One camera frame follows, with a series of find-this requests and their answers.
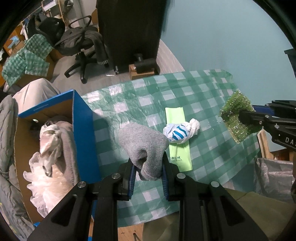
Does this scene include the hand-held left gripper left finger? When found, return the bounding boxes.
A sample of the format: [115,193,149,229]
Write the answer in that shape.
[26,162,137,241]

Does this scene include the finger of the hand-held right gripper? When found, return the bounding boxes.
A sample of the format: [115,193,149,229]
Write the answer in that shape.
[238,111,279,133]
[252,100,296,114]

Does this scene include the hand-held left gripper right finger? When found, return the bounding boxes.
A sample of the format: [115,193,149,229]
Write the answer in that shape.
[162,152,269,241]

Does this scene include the green glittery scrubber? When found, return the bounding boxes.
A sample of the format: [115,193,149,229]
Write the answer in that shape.
[219,91,263,143]

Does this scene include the grey knitted sock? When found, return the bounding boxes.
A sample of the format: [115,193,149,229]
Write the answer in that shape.
[118,123,169,181]

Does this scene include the blue-rimmed cardboard box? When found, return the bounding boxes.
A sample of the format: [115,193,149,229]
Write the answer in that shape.
[14,90,102,226]

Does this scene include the taupe knitted cloth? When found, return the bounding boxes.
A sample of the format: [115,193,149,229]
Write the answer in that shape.
[44,115,80,183]

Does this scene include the white mesh bath pouf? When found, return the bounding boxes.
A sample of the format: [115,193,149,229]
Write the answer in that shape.
[23,124,80,218]

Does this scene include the wooden board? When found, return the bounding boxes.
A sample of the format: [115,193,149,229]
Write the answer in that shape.
[257,130,292,160]

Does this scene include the light green flat pouch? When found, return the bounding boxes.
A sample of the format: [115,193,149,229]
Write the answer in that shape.
[165,107,193,172]

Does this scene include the clear plastic bag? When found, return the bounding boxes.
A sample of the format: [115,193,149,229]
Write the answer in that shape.
[254,158,295,204]

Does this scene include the green checkered plastic tablecloth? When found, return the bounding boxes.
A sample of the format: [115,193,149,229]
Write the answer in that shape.
[80,69,263,229]

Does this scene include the white blue striped sock ball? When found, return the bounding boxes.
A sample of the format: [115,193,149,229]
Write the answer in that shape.
[163,118,200,144]

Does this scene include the small cardboard box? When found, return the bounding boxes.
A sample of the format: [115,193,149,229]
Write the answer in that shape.
[129,64,160,80]

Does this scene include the black appliance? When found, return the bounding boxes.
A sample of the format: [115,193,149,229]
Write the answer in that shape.
[134,53,160,75]

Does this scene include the black office chair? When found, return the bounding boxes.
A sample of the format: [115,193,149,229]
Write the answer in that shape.
[54,15,109,84]

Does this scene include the grey quilted blanket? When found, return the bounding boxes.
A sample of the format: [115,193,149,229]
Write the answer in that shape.
[0,95,35,234]

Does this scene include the beige bed cover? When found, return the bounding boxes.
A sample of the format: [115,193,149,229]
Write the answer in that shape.
[3,78,61,114]

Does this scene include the large cardboard box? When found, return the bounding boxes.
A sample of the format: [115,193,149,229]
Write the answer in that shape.
[14,47,60,87]

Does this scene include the black fabric wardrobe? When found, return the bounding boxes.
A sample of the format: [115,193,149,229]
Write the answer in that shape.
[96,0,170,75]

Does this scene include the dark jacket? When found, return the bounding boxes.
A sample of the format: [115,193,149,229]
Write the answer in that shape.
[55,26,109,67]

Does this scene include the green checkered cloth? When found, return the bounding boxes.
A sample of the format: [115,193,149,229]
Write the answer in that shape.
[2,34,55,87]

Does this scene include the black bag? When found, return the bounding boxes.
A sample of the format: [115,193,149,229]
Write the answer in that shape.
[38,17,65,45]

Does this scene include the cardboard box with blue items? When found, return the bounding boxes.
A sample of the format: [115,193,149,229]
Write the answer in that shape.
[5,35,26,56]

